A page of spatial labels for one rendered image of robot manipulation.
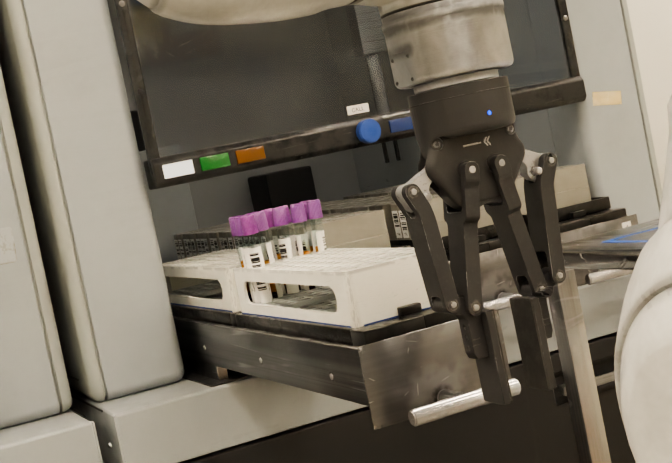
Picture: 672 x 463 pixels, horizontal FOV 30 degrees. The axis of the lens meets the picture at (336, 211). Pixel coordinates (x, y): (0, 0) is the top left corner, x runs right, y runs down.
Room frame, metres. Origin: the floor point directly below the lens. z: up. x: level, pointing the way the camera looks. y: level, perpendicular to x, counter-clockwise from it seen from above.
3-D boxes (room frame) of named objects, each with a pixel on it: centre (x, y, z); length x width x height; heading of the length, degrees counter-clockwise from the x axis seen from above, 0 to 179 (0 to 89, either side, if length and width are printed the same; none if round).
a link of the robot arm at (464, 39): (0.93, -0.11, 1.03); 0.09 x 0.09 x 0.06
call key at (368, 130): (1.54, -0.06, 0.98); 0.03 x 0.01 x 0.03; 113
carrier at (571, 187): (1.67, -0.28, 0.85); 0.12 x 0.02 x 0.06; 112
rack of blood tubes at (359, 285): (1.21, 0.02, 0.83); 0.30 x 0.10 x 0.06; 23
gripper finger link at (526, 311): (0.93, -0.13, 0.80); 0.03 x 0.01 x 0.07; 24
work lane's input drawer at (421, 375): (1.33, 0.07, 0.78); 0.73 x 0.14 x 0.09; 23
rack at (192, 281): (1.50, 0.14, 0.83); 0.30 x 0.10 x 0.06; 23
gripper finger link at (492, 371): (0.92, -0.09, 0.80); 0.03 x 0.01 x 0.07; 24
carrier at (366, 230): (1.54, 0.00, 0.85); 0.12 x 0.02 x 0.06; 114
